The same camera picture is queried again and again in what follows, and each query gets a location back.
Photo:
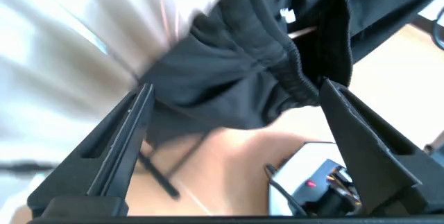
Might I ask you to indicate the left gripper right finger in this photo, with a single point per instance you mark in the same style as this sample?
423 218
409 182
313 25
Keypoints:
374 168

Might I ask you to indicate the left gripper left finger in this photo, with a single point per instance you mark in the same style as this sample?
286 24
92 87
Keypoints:
69 186

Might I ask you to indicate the black shorts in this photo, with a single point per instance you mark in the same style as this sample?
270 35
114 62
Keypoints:
225 78

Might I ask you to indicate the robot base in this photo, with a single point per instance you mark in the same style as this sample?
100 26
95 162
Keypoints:
312 182

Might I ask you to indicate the black clothes rack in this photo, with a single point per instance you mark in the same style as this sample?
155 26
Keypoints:
159 179

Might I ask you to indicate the beige curtain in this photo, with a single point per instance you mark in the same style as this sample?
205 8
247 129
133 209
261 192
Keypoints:
69 43

